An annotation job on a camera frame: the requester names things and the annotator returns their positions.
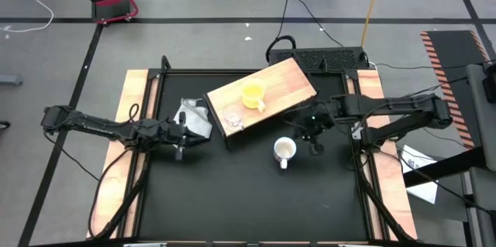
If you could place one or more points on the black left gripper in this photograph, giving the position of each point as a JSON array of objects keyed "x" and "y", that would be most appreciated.
[{"x": 168, "y": 134}]

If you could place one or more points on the black perforated case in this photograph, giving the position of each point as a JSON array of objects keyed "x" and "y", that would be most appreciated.
[{"x": 333, "y": 58}]

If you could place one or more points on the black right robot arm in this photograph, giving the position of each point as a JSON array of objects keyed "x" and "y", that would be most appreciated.
[{"x": 387, "y": 103}]

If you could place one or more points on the white paper sheet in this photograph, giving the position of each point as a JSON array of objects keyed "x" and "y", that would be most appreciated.
[{"x": 424, "y": 193}]

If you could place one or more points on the black mat with orange stripes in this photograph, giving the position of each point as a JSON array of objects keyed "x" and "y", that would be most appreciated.
[{"x": 453, "y": 49}]

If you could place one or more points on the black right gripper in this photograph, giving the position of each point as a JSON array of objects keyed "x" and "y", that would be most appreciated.
[{"x": 314, "y": 121}]

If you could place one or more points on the red white patterned mug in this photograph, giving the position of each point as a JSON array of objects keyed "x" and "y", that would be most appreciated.
[{"x": 284, "y": 149}]

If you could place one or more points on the black device on desk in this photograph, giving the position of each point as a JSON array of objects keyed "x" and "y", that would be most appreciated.
[{"x": 490, "y": 90}]

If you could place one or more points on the black metal bar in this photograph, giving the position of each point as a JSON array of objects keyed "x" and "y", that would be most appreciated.
[{"x": 445, "y": 167}]

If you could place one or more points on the white cloth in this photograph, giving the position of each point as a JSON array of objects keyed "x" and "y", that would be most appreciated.
[{"x": 195, "y": 117}]

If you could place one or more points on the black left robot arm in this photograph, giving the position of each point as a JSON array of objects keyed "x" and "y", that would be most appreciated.
[{"x": 89, "y": 125}]

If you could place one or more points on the light wooden side panel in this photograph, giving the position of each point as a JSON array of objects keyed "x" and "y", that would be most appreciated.
[
  {"x": 370, "y": 83},
  {"x": 133, "y": 84}
]

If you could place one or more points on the clear glass cup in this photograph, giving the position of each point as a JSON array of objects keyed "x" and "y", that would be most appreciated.
[{"x": 233, "y": 115}]

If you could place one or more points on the grey metal bar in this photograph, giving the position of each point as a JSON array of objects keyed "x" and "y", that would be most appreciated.
[{"x": 9, "y": 80}]

